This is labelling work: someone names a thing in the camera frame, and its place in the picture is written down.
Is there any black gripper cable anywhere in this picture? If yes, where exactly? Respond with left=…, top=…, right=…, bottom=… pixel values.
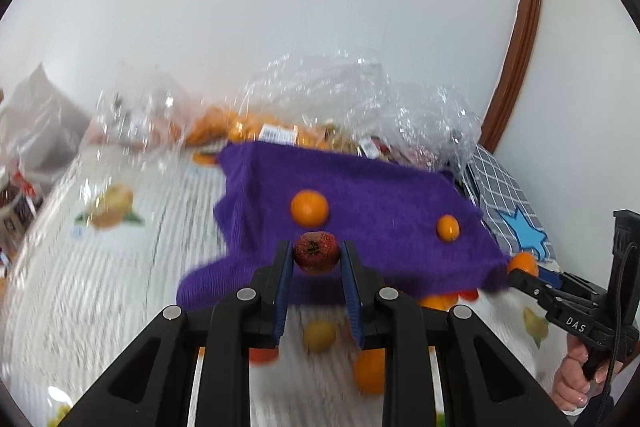
left=600, top=241, right=640, bottom=427

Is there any clear plastic bag of oranges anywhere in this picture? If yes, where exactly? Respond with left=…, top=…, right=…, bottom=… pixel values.
left=82, top=74, right=251, bottom=158

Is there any brown wooden door frame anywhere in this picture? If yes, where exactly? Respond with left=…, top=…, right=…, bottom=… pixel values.
left=477, top=0, right=546, bottom=154

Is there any purple fuzzy cloth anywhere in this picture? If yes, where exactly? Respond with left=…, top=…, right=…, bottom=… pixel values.
left=177, top=141, right=511, bottom=312

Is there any red and white snack packet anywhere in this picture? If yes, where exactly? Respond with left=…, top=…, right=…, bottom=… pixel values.
left=0, top=167, right=43, bottom=248

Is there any small oval orange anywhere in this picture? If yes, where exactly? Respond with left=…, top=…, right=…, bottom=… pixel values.
left=436, top=215, right=461, bottom=243

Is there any orange tangerine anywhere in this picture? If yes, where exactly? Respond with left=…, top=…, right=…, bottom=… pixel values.
left=353, top=348, right=386, bottom=396
left=506, top=252, right=540, bottom=278
left=419, top=294, right=458, bottom=311

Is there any yellow round plum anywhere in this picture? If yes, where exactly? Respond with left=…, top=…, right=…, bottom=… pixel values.
left=303, top=320, right=336, bottom=354

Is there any dark red persimmon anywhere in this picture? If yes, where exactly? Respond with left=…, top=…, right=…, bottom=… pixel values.
left=293, top=231, right=342, bottom=276

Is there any large round orange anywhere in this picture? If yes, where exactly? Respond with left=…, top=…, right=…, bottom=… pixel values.
left=290, top=190, right=330, bottom=228

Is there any white fruit-print bed sheet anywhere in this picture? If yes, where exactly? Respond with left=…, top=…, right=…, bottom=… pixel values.
left=0, top=127, right=576, bottom=427

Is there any grey chequered cloth blue star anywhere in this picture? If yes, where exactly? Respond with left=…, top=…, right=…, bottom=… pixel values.
left=460, top=143, right=557, bottom=264

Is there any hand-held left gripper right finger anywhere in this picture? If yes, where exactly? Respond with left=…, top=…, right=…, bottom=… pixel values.
left=341, top=240, right=566, bottom=427

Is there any grey plastic bag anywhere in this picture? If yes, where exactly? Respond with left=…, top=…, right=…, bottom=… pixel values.
left=0, top=63, right=92, bottom=180

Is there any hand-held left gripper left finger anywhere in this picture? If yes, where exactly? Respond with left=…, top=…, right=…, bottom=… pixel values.
left=57, top=240, right=294, bottom=427

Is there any person's right hand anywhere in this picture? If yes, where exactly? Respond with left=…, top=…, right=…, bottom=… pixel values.
left=552, top=336, right=622, bottom=414

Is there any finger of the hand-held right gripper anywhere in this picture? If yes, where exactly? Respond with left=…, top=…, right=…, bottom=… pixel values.
left=538, top=270, right=603, bottom=304
left=508, top=269, right=557, bottom=308

